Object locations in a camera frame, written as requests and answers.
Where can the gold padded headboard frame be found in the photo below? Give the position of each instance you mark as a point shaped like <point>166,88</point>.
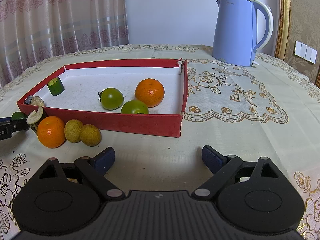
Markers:
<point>298,21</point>

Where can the embroidered cream tablecloth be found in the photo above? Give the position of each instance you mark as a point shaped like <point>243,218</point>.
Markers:
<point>268,110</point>

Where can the blue electric kettle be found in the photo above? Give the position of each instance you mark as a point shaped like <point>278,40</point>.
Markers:
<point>235,39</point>

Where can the white wall switch panel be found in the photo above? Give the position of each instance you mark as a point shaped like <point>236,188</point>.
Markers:
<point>305,52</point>

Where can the green tomato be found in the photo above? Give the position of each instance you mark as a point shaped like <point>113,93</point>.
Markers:
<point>111,98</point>
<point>134,107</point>

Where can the dark eggplant piece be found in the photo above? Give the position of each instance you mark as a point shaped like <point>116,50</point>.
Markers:
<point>34,101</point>

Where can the small green lime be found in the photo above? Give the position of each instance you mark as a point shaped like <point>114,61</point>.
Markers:
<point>18,116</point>

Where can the red shallow cardboard tray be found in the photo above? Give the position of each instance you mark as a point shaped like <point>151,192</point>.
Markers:
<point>83,81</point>

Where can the pink patterned curtain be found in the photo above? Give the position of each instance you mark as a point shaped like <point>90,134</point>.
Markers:
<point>35,30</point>

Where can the orange tangerine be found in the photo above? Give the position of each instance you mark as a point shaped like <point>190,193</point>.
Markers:
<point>50,132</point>
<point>150,91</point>

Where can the dark cucumber chunk notched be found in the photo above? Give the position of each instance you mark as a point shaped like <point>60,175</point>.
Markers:
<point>35,117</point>

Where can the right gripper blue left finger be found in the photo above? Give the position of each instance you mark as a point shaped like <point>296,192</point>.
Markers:
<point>92,171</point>

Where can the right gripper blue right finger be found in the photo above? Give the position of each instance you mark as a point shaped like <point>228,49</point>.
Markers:
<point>224,170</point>

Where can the green cucumber chunk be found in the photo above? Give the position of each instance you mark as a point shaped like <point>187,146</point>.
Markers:
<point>55,86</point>

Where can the yellow-brown lime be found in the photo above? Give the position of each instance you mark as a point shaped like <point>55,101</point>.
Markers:
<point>72,130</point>
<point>90,135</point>

